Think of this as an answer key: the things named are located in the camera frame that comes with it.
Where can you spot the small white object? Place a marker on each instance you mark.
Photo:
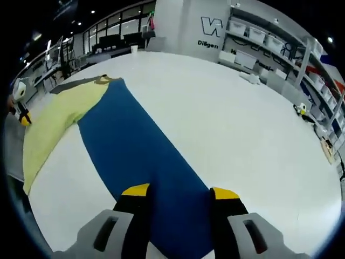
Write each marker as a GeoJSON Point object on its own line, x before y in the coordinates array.
{"type": "Point", "coordinates": [252, 78]}

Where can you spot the spare hand-held gripper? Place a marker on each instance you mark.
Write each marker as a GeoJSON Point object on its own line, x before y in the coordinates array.
{"type": "Point", "coordinates": [302, 108]}

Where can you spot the wooden board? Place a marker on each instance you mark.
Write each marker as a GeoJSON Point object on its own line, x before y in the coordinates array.
{"type": "Point", "coordinates": [328, 151]}

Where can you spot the yellow blue grey garment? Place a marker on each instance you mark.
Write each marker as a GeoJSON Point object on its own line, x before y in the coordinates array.
{"type": "Point", "coordinates": [129, 140]}

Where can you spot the dark hanging display screen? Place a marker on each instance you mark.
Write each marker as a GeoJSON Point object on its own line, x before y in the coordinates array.
{"type": "Point", "coordinates": [63, 8]}

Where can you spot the row of white storage bins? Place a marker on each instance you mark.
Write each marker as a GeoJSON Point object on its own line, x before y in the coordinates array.
{"type": "Point", "coordinates": [256, 32]}

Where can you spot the tilted computer monitor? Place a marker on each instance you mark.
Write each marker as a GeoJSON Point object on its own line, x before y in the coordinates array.
{"type": "Point", "coordinates": [55, 52]}

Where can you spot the pink hanging item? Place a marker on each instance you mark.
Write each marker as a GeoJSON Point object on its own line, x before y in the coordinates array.
{"type": "Point", "coordinates": [152, 23]}

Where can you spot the black desk monitor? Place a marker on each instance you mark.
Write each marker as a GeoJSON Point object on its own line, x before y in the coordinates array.
{"type": "Point", "coordinates": [132, 38]}
{"type": "Point", "coordinates": [109, 41]}

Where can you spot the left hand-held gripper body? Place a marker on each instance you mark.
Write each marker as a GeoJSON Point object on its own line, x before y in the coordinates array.
{"type": "Point", "coordinates": [20, 90]}

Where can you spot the grey shelving unit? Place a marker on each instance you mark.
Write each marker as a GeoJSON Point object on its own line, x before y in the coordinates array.
{"type": "Point", "coordinates": [304, 62]}

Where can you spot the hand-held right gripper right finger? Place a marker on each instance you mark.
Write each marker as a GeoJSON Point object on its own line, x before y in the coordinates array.
{"type": "Point", "coordinates": [229, 224]}

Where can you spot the white paper cup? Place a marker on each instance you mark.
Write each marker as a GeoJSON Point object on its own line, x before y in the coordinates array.
{"type": "Point", "coordinates": [134, 50]}

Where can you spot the person's left hand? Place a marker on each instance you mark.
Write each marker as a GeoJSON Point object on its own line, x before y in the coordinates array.
{"type": "Point", "coordinates": [11, 106]}

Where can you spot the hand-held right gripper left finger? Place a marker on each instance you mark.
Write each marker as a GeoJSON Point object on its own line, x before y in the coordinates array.
{"type": "Point", "coordinates": [129, 224]}

